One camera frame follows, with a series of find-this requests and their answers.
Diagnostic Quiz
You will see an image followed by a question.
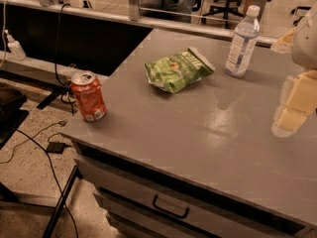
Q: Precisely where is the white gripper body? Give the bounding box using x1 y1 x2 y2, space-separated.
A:
279 75 295 105

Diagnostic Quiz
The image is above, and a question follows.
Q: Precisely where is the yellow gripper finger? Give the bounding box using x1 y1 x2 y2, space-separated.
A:
271 70 317 138
270 27 295 54

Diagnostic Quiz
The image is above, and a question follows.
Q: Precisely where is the green jalapeno chip bag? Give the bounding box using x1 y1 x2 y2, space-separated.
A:
145 47 215 94

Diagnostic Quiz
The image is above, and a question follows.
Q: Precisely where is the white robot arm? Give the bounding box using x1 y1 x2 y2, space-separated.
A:
270 4 317 138

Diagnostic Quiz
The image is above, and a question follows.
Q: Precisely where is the clear plastic water bottle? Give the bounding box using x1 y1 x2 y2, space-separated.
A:
225 5 260 77

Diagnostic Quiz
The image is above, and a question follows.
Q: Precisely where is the grey drawer cabinet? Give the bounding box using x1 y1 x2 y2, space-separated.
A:
63 30 317 238

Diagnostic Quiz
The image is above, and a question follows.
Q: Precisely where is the orange soda can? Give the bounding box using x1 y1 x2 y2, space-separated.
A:
70 71 107 122

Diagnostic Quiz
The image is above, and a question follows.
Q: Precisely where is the black power adapter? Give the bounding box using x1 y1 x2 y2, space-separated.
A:
46 142 65 154

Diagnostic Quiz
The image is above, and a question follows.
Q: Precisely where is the white pump bottle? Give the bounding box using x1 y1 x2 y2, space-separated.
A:
5 30 27 60

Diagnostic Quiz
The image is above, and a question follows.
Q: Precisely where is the metal railing post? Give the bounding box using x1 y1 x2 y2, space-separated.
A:
129 0 140 21

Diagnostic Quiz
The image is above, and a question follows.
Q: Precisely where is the black drawer handle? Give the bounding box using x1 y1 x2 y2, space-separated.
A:
152 194 190 219

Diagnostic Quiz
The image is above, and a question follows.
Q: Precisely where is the black hanging cable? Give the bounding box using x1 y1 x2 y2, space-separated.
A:
53 2 77 116

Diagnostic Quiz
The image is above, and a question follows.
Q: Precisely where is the black floor cable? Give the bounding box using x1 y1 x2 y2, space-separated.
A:
0 120 80 238

